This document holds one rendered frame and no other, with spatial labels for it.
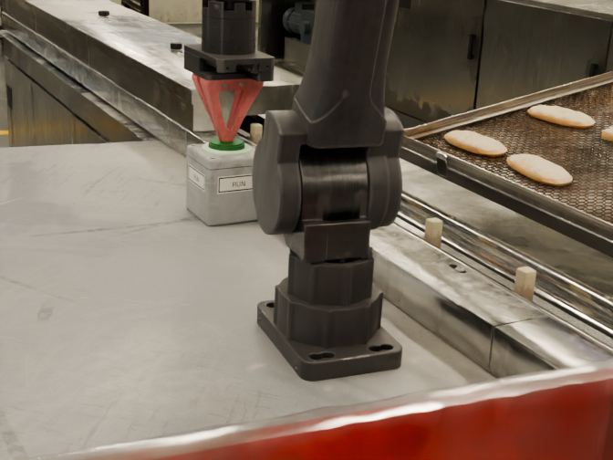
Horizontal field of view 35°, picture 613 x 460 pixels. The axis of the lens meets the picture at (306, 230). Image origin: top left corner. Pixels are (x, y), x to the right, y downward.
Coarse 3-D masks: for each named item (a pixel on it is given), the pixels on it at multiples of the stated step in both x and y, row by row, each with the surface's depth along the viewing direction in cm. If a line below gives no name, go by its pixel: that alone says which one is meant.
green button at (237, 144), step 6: (216, 138) 108; (234, 138) 108; (210, 144) 106; (216, 144) 105; (222, 144) 105; (228, 144) 105; (234, 144) 105; (240, 144) 106; (222, 150) 105; (228, 150) 105; (234, 150) 105
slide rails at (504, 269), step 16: (240, 128) 137; (400, 208) 105; (416, 224) 100; (448, 240) 96; (464, 240) 96; (480, 256) 92; (496, 256) 92; (480, 272) 88; (496, 272) 89; (512, 272) 89; (544, 288) 85; (560, 304) 82; (576, 304) 82; (592, 320) 79; (608, 320) 79; (592, 336) 76; (608, 336) 77
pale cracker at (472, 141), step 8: (448, 136) 115; (456, 136) 114; (464, 136) 114; (472, 136) 113; (480, 136) 113; (456, 144) 113; (464, 144) 112; (472, 144) 111; (480, 144) 111; (488, 144) 110; (496, 144) 110; (480, 152) 110; (488, 152) 109; (496, 152) 109; (504, 152) 109
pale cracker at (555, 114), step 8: (528, 112) 121; (536, 112) 120; (544, 112) 119; (552, 112) 118; (560, 112) 118; (568, 112) 117; (576, 112) 117; (552, 120) 117; (560, 120) 116; (568, 120) 116; (576, 120) 115; (584, 120) 115; (592, 120) 115
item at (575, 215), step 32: (544, 96) 126; (608, 96) 125; (416, 128) 118; (448, 128) 119; (480, 128) 119; (544, 128) 117; (608, 128) 114; (448, 160) 108; (576, 160) 106; (608, 160) 105; (512, 192) 99; (576, 192) 98; (608, 192) 97; (608, 224) 87
